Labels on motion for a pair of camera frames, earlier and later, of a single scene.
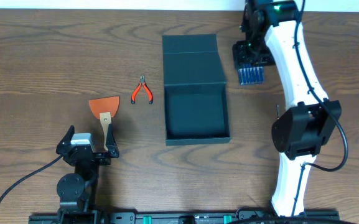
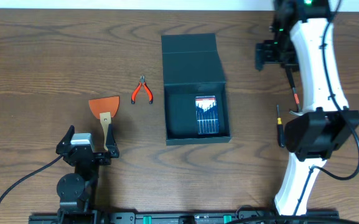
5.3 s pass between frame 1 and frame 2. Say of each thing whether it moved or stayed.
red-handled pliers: stayed
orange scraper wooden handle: stayed
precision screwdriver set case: moved
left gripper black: stayed
